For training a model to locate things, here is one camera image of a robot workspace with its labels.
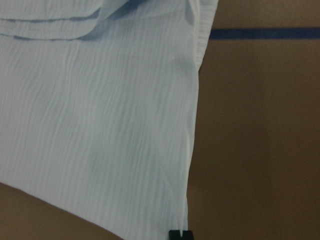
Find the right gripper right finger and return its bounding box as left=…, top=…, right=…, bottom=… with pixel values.
left=181, top=230, right=194, bottom=240

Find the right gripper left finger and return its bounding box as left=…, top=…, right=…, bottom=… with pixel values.
left=168, top=230, right=181, bottom=240

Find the light blue button shirt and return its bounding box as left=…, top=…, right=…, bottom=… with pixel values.
left=0, top=0, right=218, bottom=240

